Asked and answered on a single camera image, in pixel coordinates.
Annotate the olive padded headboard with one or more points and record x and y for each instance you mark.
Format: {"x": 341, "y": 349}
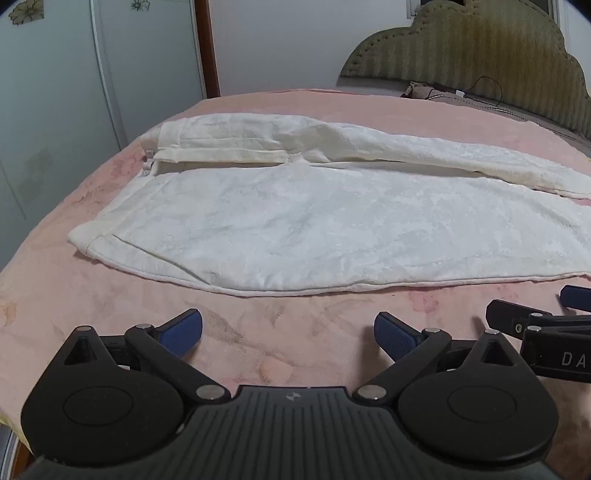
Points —
{"x": 475, "y": 46}

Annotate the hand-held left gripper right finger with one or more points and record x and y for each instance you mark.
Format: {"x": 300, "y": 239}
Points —
{"x": 395, "y": 334}

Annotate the white pants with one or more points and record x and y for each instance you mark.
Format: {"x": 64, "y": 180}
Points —
{"x": 300, "y": 221}

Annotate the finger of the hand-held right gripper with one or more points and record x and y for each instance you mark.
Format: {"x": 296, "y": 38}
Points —
{"x": 508, "y": 316}
{"x": 577, "y": 297}

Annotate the pale sliding-door wardrobe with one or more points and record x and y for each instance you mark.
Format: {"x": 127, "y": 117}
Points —
{"x": 60, "y": 101}

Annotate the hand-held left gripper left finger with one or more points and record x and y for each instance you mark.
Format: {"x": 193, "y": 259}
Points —
{"x": 182, "y": 332}

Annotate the brown wooden door frame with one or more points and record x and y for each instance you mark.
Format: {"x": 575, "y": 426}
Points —
{"x": 207, "y": 46}

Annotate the pink blanket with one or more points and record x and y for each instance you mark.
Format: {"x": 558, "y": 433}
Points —
{"x": 92, "y": 300}

